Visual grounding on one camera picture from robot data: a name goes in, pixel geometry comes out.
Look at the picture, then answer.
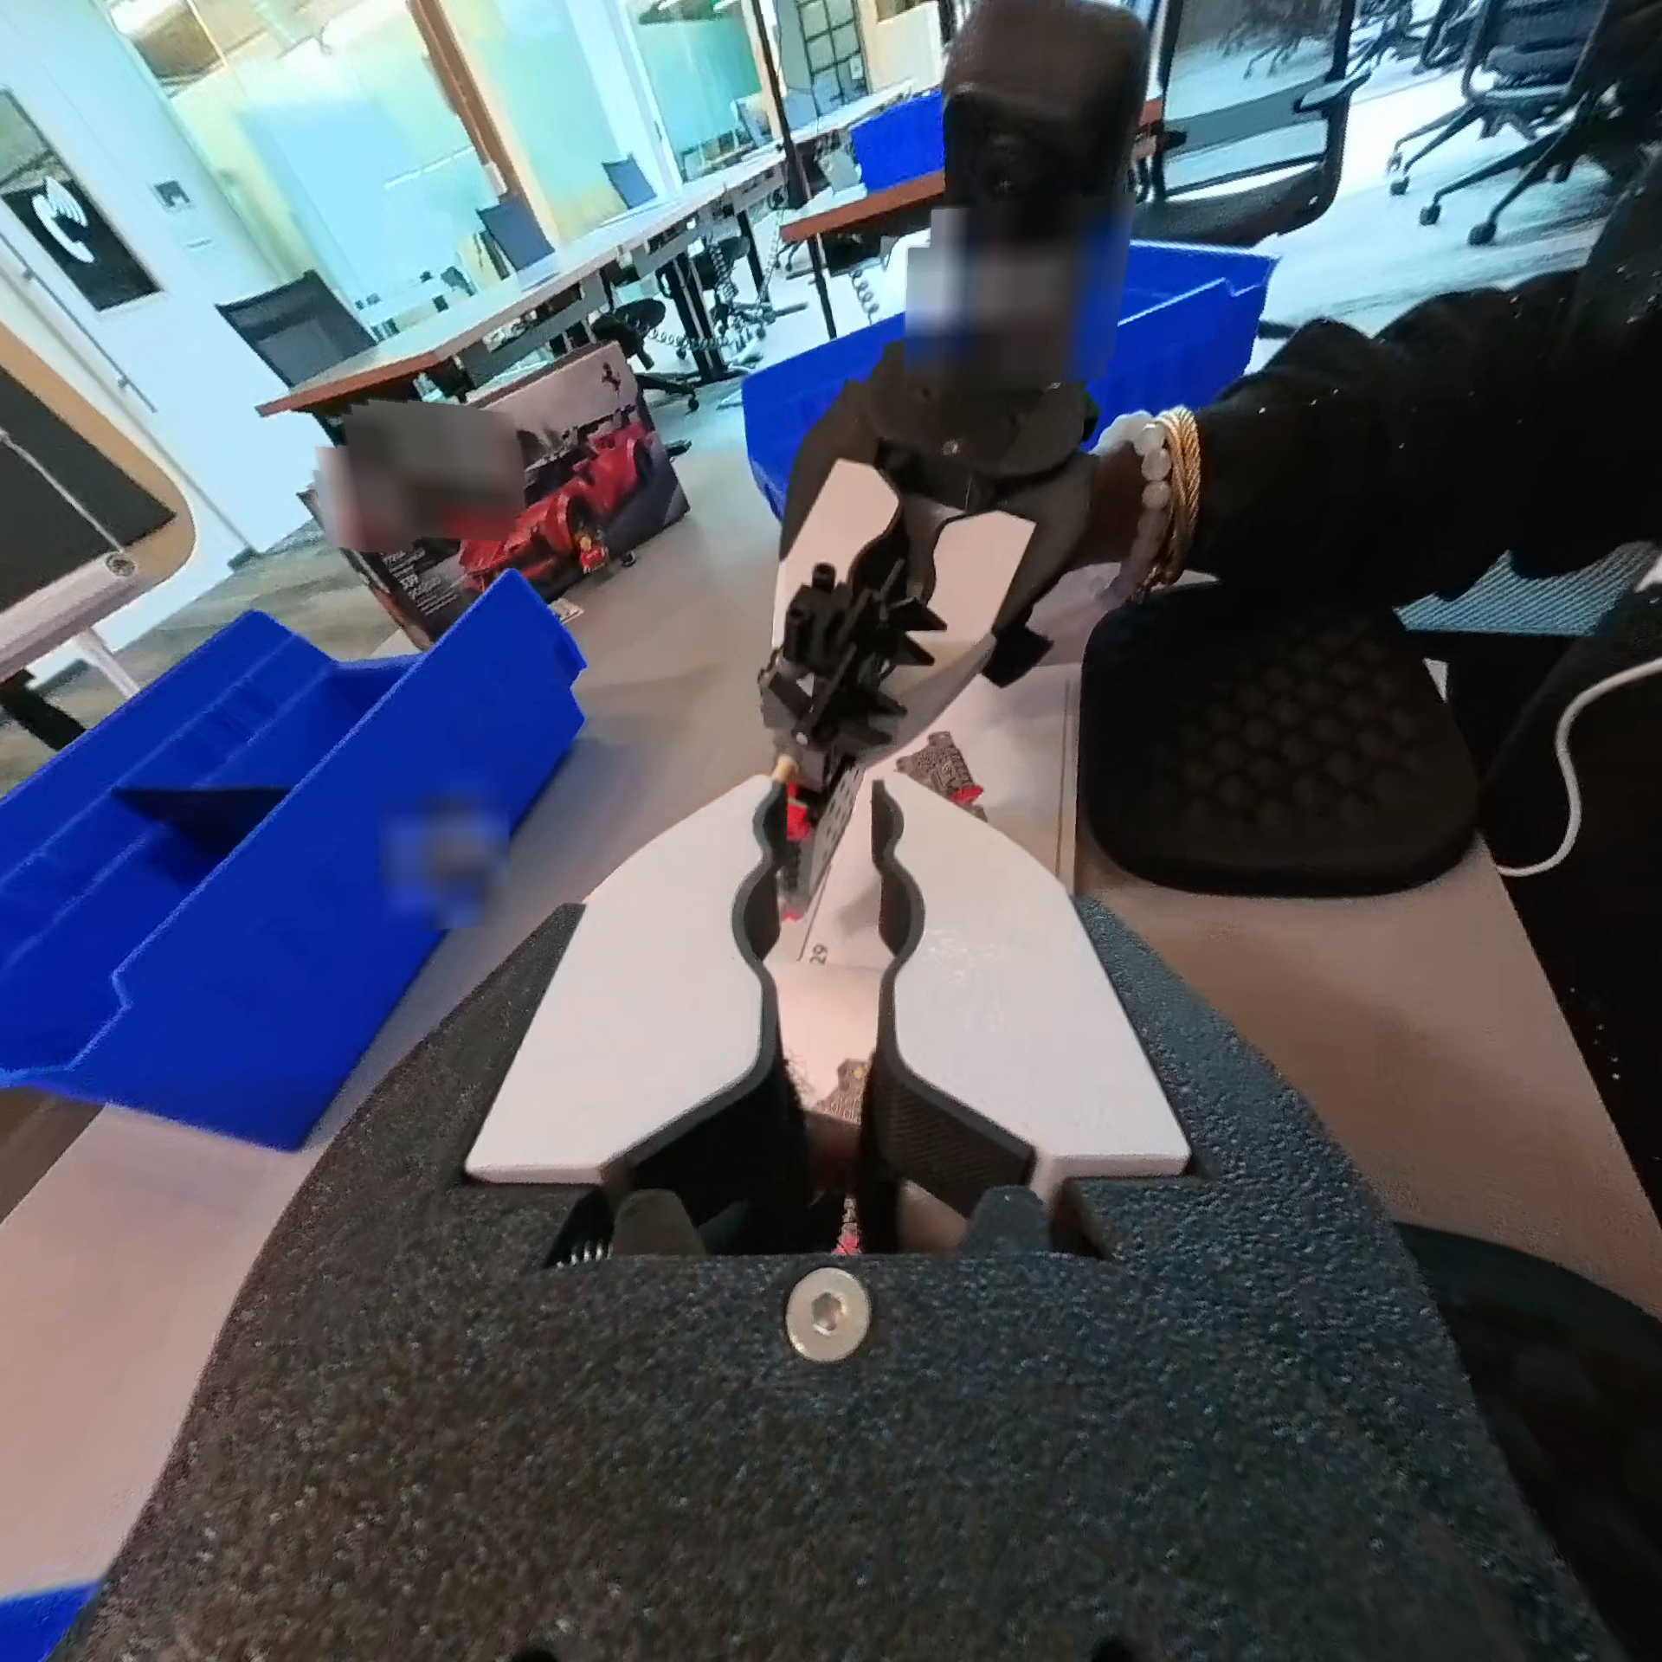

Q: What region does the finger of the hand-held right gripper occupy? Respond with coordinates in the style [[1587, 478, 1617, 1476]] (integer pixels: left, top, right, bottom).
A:
[[850, 507, 1042, 787], [776, 454, 937, 691]]

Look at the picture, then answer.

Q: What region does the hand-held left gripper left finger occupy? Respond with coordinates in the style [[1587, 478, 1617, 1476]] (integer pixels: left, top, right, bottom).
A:
[[462, 775, 784, 1186]]

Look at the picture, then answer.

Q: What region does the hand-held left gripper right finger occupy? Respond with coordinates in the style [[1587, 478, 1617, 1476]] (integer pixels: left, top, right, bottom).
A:
[[867, 775, 1193, 1184]]

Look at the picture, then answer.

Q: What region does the lego car chassis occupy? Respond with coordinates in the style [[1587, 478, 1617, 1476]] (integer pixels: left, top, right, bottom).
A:
[[754, 558, 949, 925]]

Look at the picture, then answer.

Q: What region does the person's right forearm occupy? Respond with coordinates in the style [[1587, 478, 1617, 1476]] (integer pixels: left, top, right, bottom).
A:
[[1174, 170, 1662, 601]]

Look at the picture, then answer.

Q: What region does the black lego set box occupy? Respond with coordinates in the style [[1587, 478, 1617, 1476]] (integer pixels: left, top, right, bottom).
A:
[[299, 340, 691, 650]]

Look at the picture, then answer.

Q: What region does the white instruction booklet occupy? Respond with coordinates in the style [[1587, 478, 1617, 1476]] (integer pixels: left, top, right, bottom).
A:
[[772, 590, 1085, 1124]]

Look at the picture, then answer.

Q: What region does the blue bin with label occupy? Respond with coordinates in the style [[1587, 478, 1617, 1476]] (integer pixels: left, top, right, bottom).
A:
[[740, 241, 1279, 520]]

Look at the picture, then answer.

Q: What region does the black quilted cushion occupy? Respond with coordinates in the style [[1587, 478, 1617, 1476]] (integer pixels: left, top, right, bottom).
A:
[[1079, 582, 1484, 901]]

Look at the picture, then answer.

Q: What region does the long office table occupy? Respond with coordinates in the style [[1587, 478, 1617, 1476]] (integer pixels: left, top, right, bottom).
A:
[[255, 161, 795, 420]]

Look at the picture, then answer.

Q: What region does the black office chair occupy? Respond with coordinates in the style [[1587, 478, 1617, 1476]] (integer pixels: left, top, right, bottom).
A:
[[217, 270, 380, 390], [1128, 0, 1376, 249]]

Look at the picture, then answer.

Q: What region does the blue bin with black divider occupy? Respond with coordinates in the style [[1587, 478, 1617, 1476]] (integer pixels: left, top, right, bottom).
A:
[[0, 569, 589, 1154]]

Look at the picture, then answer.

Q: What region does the black bin divider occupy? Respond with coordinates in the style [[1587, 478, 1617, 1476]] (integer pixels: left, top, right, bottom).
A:
[[111, 783, 291, 861]]

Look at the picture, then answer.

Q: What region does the person's black clothing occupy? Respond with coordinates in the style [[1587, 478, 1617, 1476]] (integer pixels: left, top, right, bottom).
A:
[[1401, 1219, 1662, 1662]]

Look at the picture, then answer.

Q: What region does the black board on wooden stand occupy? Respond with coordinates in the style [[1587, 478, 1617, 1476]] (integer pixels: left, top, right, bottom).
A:
[[0, 323, 199, 708]]

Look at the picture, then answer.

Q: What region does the blue bin holding red bricks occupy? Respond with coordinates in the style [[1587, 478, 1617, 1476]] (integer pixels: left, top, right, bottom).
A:
[[0, 1575, 109, 1662]]

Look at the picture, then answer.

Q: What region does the white bead bracelet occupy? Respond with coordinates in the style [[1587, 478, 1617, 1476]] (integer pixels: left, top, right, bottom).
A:
[[1094, 407, 1177, 604]]

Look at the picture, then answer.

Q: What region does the gold bracelet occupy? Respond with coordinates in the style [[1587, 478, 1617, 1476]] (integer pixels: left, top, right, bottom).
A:
[[1147, 405, 1201, 591]]

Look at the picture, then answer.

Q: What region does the white cable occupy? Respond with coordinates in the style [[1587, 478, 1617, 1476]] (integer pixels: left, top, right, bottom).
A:
[[1491, 650, 1662, 876]]

